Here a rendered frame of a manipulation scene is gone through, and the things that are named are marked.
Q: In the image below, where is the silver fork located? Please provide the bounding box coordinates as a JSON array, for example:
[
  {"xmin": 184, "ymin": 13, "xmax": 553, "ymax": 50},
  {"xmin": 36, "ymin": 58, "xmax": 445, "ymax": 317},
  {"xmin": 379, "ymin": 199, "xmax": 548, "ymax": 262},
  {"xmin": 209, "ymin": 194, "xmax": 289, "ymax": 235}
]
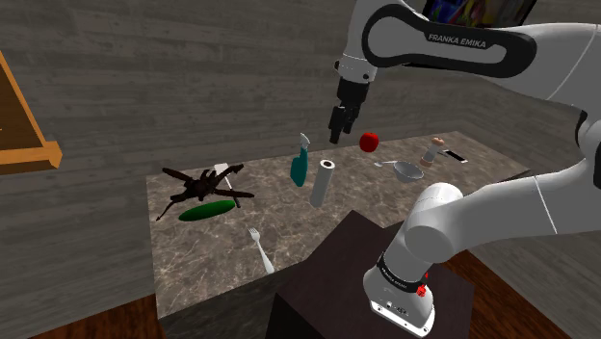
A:
[{"xmin": 248, "ymin": 227, "xmax": 275, "ymax": 275}]

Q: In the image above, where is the dark brown spider figure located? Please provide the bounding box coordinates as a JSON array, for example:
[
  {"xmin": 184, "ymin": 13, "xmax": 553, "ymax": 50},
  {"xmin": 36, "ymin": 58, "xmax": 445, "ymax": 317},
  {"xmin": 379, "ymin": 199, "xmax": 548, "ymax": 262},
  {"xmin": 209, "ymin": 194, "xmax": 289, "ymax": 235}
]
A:
[{"xmin": 155, "ymin": 163, "xmax": 255, "ymax": 222}]

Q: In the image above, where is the colourful wall picture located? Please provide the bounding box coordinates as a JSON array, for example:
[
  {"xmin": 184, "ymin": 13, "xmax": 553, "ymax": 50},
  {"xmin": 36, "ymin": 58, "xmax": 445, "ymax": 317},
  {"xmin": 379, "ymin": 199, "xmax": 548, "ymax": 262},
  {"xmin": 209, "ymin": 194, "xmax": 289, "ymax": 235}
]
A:
[{"xmin": 421, "ymin": 0, "xmax": 538, "ymax": 29}]

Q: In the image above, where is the green cucumber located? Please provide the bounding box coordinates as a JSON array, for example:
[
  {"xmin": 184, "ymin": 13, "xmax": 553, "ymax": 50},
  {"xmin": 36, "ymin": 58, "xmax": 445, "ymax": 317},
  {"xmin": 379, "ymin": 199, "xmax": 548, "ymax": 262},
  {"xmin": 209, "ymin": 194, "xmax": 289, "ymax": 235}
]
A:
[{"xmin": 178, "ymin": 199, "xmax": 237, "ymax": 222}]

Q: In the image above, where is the wooden framed furniture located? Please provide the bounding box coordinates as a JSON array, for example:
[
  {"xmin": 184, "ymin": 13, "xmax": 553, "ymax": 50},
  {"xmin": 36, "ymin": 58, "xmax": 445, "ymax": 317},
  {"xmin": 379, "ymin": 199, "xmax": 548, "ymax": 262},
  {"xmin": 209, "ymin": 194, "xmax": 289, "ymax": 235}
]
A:
[{"xmin": 0, "ymin": 50, "xmax": 64, "ymax": 176}]

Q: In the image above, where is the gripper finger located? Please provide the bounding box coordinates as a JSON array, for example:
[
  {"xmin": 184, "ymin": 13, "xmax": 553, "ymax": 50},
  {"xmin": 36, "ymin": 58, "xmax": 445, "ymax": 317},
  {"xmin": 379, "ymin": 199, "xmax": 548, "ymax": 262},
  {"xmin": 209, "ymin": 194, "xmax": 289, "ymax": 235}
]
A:
[
  {"xmin": 327, "ymin": 105, "xmax": 348, "ymax": 144},
  {"xmin": 343, "ymin": 106, "xmax": 362, "ymax": 136}
]

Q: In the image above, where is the silver metal bowl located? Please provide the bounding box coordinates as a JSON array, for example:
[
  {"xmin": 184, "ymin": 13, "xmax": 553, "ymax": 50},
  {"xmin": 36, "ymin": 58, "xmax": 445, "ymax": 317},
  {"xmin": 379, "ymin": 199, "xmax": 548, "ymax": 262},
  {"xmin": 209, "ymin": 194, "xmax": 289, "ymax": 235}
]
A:
[{"xmin": 392, "ymin": 161, "xmax": 425, "ymax": 184}]

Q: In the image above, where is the white spatula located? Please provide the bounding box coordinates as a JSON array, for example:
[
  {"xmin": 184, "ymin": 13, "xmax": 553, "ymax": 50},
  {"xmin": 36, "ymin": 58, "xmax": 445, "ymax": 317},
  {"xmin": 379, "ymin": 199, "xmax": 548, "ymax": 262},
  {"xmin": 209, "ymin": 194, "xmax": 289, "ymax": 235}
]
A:
[{"xmin": 214, "ymin": 162, "xmax": 234, "ymax": 191}]

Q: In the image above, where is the white paper towel roll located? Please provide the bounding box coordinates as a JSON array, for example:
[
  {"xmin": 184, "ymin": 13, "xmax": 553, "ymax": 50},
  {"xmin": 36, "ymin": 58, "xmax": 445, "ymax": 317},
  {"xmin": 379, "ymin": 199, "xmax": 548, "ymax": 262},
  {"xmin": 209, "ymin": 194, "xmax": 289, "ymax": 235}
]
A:
[{"xmin": 309, "ymin": 159, "xmax": 336, "ymax": 209}]

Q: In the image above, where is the teal spray bottle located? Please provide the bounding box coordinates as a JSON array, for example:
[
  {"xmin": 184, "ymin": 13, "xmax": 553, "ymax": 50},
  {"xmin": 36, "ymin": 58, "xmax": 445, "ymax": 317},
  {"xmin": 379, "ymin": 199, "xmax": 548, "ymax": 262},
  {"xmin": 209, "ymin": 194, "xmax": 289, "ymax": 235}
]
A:
[{"xmin": 289, "ymin": 132, "xmax": 312, "ymax": 188}]

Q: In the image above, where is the red apple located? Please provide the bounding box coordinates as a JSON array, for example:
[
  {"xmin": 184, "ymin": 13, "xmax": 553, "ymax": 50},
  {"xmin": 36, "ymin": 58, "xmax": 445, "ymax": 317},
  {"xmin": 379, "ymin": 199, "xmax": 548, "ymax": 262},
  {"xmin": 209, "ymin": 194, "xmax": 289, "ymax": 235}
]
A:
[{"xmin": 358, "ymin": 131, "xmax": 380, "ymax": 154}]

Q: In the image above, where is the dark robot stand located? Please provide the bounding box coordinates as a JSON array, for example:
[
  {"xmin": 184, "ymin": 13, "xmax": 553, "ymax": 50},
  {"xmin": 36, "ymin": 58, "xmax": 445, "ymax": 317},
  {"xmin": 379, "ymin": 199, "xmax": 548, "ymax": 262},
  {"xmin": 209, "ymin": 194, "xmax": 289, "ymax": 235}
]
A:
[{"xmin": 265, "ymin": 209, "xmax": 477, "ymax": 339}]

